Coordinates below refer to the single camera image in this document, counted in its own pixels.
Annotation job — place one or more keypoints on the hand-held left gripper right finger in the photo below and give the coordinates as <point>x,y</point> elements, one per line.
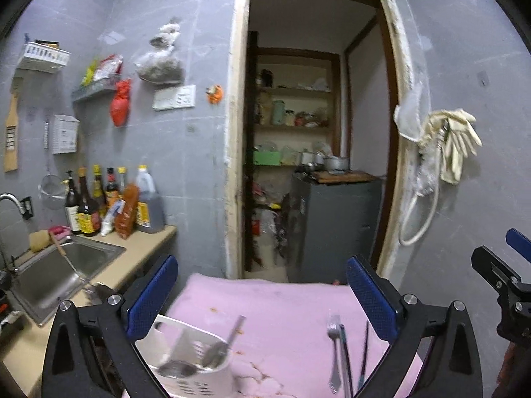
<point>371,298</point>

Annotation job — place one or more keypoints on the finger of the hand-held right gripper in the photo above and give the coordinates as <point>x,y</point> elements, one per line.
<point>491,267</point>
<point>520,244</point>

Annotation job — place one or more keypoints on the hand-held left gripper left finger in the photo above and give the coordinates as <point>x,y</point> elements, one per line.
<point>153,294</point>

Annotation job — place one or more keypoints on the black chopstick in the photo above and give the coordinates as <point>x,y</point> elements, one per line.
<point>345,360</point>
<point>364,352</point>

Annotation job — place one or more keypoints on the metal fork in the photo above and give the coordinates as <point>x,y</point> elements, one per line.
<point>332,352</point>

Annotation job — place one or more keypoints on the metal spoon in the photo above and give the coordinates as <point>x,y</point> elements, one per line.
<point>226,338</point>
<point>178,368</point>

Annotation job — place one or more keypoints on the white utensil holder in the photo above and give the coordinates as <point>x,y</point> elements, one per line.
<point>220,377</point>

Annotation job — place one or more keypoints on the beige kitchen counter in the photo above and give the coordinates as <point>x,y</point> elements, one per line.
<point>137,248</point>

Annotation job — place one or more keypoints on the grey cabinet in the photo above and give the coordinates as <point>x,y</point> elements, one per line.
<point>332,224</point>

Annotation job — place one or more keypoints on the white seasoning packet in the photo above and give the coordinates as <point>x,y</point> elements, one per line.
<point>110,219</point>

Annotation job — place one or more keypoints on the orange seasoning packet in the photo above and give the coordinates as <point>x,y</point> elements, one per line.
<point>127,211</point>

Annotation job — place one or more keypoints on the large oil jug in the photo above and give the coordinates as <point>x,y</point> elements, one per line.
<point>149,207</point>

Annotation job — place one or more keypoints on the pink floral cloth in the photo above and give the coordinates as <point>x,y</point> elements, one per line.
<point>282,311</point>

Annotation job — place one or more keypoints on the steel sink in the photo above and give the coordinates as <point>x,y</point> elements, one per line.
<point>62,269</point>

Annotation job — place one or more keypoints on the dark sauce bottle yellow label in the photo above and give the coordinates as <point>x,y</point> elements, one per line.
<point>88,211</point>

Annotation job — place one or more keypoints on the pink soap dish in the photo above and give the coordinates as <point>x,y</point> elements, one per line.
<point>60,231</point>

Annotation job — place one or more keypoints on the crumpled clear plastic bag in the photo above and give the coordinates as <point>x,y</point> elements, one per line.
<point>427,174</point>

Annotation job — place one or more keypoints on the red label sauce bottle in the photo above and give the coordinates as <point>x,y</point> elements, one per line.
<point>111,186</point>

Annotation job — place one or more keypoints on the white plastic jug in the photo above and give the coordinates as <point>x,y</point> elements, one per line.
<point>265,248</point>

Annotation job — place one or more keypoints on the dark sauce bottle white label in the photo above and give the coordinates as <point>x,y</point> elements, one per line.
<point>72,207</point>

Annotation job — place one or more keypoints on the slim yellow cap bottle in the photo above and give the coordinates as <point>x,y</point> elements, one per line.
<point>121,178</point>

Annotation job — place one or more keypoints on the yellow cap sauce bottle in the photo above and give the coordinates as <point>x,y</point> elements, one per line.
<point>98,186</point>

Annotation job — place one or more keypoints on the cream rubber gloves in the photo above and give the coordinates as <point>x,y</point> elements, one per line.
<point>452,141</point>

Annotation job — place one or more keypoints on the wooden cutting board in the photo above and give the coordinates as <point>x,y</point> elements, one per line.
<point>344,176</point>

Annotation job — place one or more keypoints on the yellow sponge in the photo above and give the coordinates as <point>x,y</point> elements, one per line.
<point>39,240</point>

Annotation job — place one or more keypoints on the large metal pot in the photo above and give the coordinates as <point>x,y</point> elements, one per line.
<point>336,162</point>

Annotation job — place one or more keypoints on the metal strainer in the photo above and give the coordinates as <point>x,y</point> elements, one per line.
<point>52,190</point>

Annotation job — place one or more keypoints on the small metal pot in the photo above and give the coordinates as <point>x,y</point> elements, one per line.
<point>309,158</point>

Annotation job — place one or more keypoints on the hanging clear plastic bag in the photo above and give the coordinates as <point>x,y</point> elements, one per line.
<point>408,116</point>

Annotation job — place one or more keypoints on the metal faucet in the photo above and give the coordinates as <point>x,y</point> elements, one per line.
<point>10,198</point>

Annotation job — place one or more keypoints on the green box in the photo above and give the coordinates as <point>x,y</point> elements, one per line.
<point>265,157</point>

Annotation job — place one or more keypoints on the red plastic bag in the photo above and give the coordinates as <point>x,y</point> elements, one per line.
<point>120,103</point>

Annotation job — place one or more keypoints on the green thermos cup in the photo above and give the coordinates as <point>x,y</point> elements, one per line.
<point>278,112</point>

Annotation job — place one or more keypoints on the wooden slotted paddle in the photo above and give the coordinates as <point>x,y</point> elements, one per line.
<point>11,132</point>

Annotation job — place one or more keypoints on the wooden shelf unit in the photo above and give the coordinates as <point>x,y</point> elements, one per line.
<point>298,91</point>

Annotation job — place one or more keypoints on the clear bag of dried goods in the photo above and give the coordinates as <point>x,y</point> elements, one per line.
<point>159,66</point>

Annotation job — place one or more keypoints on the red snack packet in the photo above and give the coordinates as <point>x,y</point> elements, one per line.
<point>108,68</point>

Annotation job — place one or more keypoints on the yellow green snack packet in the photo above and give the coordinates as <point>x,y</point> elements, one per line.
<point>90,72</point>

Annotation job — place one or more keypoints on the dark jar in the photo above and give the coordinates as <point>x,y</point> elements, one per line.
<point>265,78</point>

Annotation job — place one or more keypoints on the white wall box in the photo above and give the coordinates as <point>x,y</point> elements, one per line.
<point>65,132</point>

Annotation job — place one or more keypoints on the white wall socket panel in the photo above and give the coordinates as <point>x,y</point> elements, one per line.
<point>174,97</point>

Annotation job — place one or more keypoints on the orange wall hook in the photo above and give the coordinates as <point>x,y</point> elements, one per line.
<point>215,93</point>

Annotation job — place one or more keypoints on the metal wall shelf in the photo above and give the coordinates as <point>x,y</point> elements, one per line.
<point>93,91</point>

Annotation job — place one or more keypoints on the worn white door frame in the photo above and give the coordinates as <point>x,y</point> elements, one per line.
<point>236,91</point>

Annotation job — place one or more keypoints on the white wall basket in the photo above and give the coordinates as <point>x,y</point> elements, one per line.
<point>41,56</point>

